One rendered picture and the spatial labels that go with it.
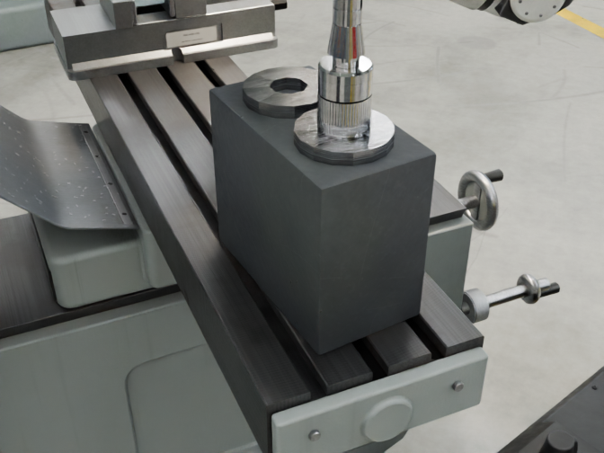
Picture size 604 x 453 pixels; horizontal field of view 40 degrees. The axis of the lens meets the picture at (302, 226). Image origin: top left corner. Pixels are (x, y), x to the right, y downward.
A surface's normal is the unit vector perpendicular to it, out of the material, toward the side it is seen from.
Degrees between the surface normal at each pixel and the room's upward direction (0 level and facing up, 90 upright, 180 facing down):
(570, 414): 0
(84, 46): 90
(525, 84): 0
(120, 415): 90
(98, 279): 90
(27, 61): 0
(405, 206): 90
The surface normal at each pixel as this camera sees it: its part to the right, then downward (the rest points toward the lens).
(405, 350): 0.00, -0.82
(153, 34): 0.39, 0.53
